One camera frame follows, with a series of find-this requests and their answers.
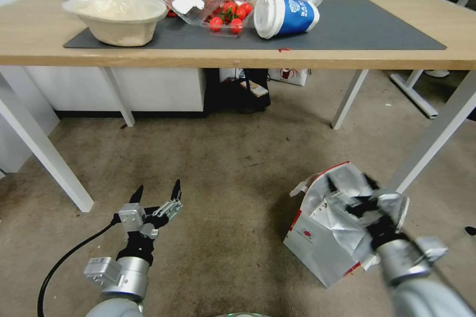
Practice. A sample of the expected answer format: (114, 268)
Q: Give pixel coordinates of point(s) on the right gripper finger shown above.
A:
(340, 192)
(372, 185)

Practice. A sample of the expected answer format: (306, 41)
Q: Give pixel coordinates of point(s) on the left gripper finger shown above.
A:
(137, 195)
(172, 207)

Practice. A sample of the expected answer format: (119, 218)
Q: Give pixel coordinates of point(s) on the white silver food delivery bag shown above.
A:
(320, 235)

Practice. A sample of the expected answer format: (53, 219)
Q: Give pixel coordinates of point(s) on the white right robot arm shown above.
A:
(416, 283)

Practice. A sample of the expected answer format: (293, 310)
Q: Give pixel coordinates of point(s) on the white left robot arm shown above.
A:
(121, 276)

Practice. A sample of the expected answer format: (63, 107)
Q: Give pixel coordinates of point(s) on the black floor stand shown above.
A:
(238, 98)

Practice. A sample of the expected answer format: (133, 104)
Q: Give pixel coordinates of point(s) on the white table leg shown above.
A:
(349, 98)
(435, 135)
(119, 98)
(44, 146)

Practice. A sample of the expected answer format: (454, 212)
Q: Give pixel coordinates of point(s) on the white cabinet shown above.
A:
(156, 90)

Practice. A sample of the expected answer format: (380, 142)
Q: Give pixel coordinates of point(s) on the white robot front shell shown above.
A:
(236, 314)

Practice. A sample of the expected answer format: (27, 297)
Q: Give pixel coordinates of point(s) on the white red printed carton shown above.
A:
(288, 75)

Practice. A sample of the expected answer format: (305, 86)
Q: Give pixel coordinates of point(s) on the dark grey desk mat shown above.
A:
(353, 27)

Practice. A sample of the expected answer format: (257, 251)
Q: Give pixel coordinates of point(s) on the beige lidded paper bowl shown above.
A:
(119, 20)

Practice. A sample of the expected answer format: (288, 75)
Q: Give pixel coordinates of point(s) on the blue white paper cup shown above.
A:
(286, 15)

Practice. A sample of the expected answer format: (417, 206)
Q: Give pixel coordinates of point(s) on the red cherry tomato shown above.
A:
(241, 13)
(230, 8)
(216, 24)
(247, 8)
(236, 26)

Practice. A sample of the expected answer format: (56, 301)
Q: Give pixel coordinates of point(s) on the clear plastic clamshell box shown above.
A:
(193, 1)

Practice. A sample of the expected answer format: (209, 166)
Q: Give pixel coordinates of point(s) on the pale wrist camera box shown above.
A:
(131, 217)
(394, 207)

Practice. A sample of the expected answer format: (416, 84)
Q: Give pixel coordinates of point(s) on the white desk frame foot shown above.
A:
(412, 96)

